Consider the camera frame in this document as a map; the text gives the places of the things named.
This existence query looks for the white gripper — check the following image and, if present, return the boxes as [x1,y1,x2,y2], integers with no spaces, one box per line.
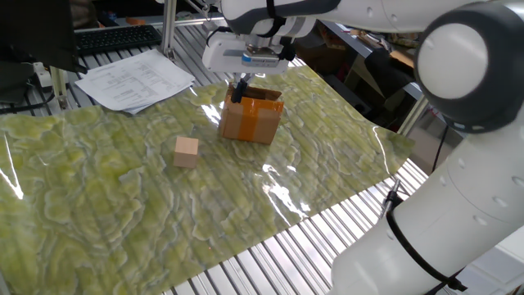
[201,31,296,104]

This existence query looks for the cardboard box with orange tape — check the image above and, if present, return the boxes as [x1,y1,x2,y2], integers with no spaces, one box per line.
[218,81,285,145]

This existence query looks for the white cabinet box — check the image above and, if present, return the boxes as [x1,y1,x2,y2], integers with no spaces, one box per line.
[466,241,524,295]

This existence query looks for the silver blue wrist-mounted device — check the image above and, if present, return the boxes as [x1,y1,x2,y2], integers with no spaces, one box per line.
[240,48,282,69]

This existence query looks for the wooden cube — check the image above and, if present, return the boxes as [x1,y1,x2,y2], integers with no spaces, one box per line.
[173,136,200,170]

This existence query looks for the stack of printed papers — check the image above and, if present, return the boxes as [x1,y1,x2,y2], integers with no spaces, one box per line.
[75,48,196,115]

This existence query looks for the black keyboard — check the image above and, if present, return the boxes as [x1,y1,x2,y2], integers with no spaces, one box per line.
[75,24,163,57]

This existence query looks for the green marble pattern mat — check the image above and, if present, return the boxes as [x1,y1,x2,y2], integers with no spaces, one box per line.
[0,65,416,295]

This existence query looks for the white power strip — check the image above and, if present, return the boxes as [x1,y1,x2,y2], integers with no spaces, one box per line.
[32,61,69,92]

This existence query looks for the black monitor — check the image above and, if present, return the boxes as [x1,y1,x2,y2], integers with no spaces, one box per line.
[0,0,88,75]

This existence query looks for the black monitor base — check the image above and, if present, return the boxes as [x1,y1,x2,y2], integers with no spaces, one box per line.
[0,61,36,106]

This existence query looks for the aluminium frame rail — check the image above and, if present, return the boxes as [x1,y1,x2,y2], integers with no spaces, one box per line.
[75,15,226,32]

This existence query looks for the aluminium frame post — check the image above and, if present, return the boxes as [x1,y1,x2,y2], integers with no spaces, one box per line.
[160,0,178,61]

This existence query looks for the thin aluminium post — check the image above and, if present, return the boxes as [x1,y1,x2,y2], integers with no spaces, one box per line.
[49,66,70,110]

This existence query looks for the black table cable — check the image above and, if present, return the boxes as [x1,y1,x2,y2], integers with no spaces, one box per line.
[0,90,56,116]

